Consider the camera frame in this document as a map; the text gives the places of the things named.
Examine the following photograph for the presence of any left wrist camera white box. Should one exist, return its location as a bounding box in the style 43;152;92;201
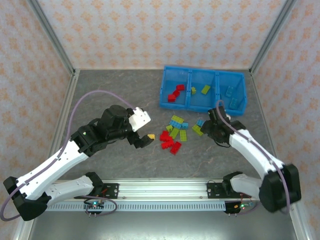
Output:
127;106;152;133

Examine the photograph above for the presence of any aluminium upright frame post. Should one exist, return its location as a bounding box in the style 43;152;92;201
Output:
26;0;77;76
249;0;298;76

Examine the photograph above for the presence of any blue three-compartment plastic bin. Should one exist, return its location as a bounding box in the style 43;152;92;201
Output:
158;65;248;117

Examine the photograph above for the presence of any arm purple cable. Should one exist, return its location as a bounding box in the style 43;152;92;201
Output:
215;99;292;216
0;89;138;223

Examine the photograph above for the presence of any aluminium table side rail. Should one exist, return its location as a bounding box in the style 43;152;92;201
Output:
48;69;81;161
249;70;282;166

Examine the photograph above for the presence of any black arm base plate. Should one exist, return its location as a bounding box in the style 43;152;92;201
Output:
206;182;252;200
74;183;120;200

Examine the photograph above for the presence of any grey metal sheet panel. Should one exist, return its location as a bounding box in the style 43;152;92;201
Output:
27;211;301;240

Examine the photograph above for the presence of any small circuit board with LED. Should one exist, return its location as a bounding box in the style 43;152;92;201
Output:
233;202;253;210
83;201;106;211

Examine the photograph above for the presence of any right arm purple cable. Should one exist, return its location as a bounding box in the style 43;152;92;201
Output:
215;99;292;216

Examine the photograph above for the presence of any wide aluminium mounting rail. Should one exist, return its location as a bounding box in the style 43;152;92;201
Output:
49;178;263;201

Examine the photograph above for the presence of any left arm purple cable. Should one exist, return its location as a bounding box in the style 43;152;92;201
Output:
0;89;138;223

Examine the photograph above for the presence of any aluminium lower frame strut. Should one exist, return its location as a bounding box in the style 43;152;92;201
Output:
287;207;308;240
13;219;29;240

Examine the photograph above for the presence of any grey slotted cable duct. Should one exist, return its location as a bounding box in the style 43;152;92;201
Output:
46;201;227;212

